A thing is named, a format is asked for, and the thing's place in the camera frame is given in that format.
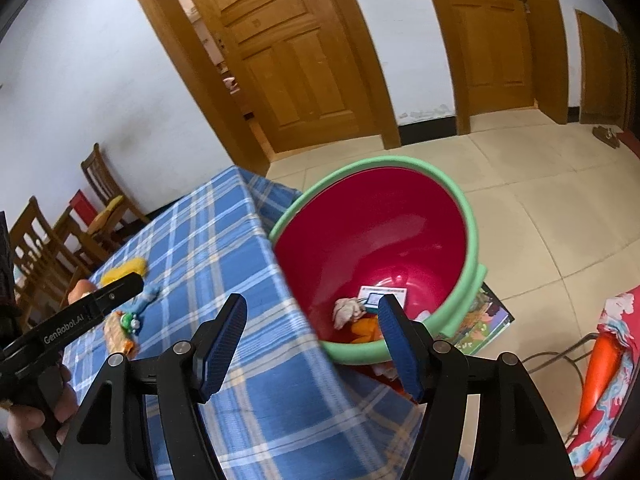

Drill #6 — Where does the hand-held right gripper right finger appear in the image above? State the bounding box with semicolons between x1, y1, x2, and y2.
377;294;576;480

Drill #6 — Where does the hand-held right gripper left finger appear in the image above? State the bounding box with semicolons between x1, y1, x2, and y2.
52;292;248;480

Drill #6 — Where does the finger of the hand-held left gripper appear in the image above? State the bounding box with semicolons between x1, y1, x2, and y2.
20;272;146;367

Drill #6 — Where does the orange snack wrapper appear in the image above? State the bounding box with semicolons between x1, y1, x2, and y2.
104;310;143;357

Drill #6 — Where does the white teal medicine box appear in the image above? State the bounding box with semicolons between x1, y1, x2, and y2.
357;285;408;311

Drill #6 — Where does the small white tissue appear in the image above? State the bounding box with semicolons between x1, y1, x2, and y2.
332;297;371;331

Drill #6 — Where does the silver foil pouch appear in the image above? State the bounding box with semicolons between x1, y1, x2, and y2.
132;284;162;317

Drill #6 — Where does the red bin with green rim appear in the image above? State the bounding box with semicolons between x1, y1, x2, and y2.
269;156;488;365

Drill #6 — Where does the person's left hand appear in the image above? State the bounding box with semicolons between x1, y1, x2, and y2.
6;365;81;478

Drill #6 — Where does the tall wooden dining chair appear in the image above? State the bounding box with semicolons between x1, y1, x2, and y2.
9;196;108;311

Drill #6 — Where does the yellow banana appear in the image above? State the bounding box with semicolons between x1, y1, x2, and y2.
100;257;148;285

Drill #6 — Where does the blue plaid tablecloth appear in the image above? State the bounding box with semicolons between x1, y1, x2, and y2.
62;165;471;480

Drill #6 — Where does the colourful picture book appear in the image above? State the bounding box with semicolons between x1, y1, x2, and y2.
447;282;516;358

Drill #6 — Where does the red stool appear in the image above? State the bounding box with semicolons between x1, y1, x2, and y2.
69;190;101;226

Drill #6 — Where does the wooden chair with yellow cushion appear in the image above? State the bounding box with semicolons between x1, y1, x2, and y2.
81;142;151;241

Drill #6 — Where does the orange cone-shaped object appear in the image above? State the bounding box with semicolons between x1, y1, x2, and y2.
579;332;626;423

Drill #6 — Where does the brown slipper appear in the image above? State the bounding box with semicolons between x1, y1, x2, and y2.
592;126;621;148

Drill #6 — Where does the open wooden panel door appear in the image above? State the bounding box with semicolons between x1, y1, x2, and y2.
117;0;401;176

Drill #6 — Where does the closed wooden panel door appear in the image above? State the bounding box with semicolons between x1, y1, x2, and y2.
417;0;571;136

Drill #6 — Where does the low wooden panel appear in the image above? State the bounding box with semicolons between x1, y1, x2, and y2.
575;10;633;128

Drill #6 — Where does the grey floor cable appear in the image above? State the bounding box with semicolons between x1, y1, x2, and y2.
520;332;601;376

